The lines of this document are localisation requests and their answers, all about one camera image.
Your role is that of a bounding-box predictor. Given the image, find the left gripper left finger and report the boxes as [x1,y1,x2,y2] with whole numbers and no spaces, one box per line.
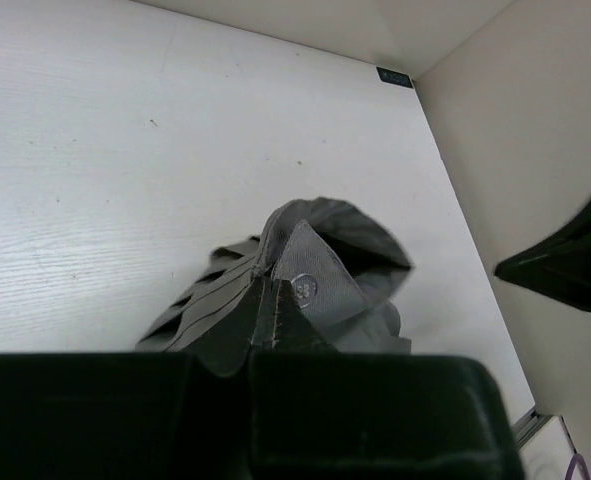
[194,277,268,376]

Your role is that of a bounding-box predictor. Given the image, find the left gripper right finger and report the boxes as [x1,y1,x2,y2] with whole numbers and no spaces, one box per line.
[270,280,336,352]

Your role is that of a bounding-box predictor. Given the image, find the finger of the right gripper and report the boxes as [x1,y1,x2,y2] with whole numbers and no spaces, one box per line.
[494,198,591,313]

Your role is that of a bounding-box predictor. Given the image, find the grey pleated skirt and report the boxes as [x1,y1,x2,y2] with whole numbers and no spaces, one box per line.
[136,197,412,353]

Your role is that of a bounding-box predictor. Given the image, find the right blue corner label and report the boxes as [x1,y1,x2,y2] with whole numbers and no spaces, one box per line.
[376,66,414,89]

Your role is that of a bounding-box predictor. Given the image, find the aluminium front rail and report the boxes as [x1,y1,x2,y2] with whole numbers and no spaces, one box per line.
[511,409,554,448]

